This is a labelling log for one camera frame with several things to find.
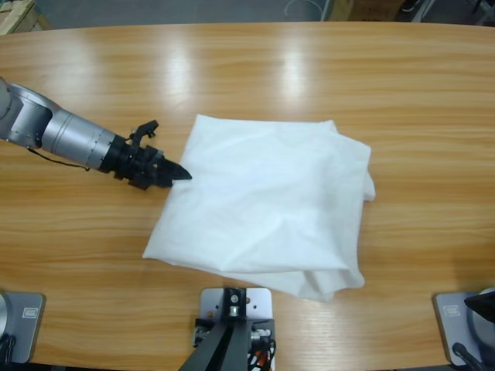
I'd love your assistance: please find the black base cable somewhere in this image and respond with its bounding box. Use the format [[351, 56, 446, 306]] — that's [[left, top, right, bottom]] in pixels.
[[0, 334, 17, 364], [451, 342, 483, 371]]

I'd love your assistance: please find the white t-shirt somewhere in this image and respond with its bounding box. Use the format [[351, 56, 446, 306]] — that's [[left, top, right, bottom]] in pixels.
[[142, 113, 377, 305]]

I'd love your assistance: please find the orange cable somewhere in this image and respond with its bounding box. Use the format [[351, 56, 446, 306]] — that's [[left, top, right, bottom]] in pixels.
[[247, 345, 274, 368]]

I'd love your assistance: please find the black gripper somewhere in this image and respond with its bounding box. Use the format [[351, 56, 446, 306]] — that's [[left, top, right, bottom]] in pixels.
[[98, 120, 193, 192]]

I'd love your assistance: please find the black electronics bracket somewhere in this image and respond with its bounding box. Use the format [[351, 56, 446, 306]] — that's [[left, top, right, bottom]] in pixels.
[[193, 316, 278, 371]]

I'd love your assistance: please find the dark camera post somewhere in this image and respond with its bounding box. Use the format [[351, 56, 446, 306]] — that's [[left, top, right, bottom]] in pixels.
[[176, 286, 249, 371]]

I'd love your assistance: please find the white chair frame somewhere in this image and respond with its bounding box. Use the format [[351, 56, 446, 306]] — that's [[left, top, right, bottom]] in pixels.
[[401, 0, 434, 22]]

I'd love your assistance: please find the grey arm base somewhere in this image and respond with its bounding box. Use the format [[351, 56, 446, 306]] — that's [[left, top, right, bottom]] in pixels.
[[432, 285, 495, 367], [0, 291, 46, 365]]

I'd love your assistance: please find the wooden pallet stack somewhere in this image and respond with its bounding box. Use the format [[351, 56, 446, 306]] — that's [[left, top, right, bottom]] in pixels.
[[0, 0, 51, 35]]

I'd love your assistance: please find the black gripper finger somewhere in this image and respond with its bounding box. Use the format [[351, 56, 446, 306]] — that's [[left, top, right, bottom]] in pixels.
[[463, 293, 495, 322]]

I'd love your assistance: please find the brown cardboard box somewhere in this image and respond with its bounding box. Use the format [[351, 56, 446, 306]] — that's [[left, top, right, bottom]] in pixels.
[[334, 0, 399, 21]]

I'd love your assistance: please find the grey camera mount plate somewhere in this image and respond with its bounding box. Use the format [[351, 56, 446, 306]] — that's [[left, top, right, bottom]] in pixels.
[[199, 286, 272, 322]]

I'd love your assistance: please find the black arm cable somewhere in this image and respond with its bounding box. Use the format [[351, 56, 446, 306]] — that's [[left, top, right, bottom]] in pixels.
[[26, 146, 94, 172]]

